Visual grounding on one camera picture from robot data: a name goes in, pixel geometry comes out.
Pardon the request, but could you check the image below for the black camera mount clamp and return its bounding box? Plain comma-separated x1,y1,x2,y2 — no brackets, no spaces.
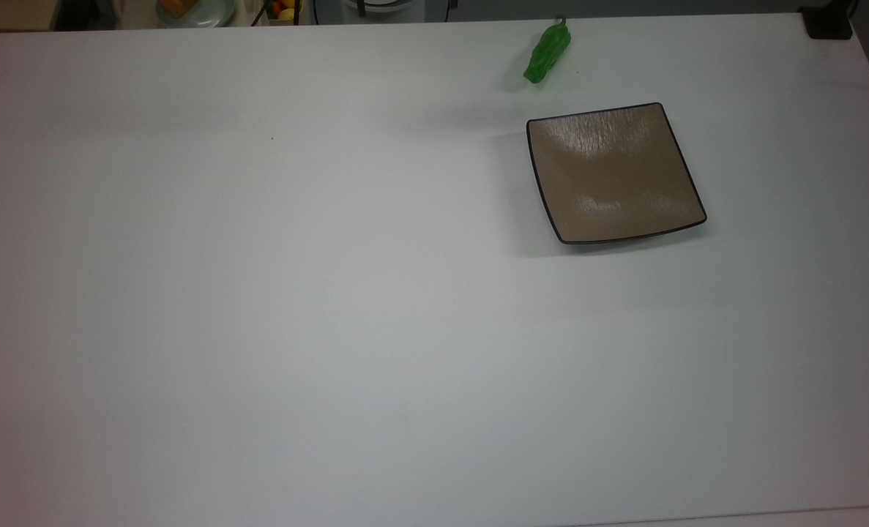
799,0,858,40

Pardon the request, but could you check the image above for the brown square ceramic plate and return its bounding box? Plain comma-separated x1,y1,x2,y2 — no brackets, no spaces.
526,102,708,246

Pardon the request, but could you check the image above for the robot base ring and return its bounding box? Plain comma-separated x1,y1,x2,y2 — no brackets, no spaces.
313,0,458,23

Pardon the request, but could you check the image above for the green chili pepper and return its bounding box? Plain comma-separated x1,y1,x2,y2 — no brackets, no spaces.
523,18,573,85

